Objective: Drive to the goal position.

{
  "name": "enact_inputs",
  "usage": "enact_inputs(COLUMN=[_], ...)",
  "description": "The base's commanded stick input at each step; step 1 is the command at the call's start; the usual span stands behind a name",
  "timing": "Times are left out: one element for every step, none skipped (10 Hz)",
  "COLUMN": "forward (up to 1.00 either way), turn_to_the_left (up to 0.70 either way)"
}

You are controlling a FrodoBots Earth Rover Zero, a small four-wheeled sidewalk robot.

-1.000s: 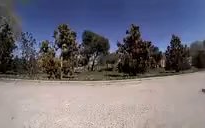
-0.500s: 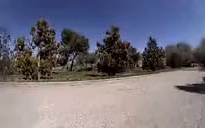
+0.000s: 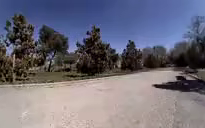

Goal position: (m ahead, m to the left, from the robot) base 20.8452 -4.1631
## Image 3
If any row of trees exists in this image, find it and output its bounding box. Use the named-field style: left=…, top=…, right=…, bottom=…
left=0, top=13, right=144, bottom=84

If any pale gravel path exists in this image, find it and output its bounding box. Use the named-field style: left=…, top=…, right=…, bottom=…
left=0, top=68, right=205, bottom=128

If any grass strip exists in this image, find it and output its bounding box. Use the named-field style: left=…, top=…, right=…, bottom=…
left=0, top=68, right=151, bottom=86

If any group of trees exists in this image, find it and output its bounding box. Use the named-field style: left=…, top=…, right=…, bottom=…
left=143, top=15, right=205, bottom=73

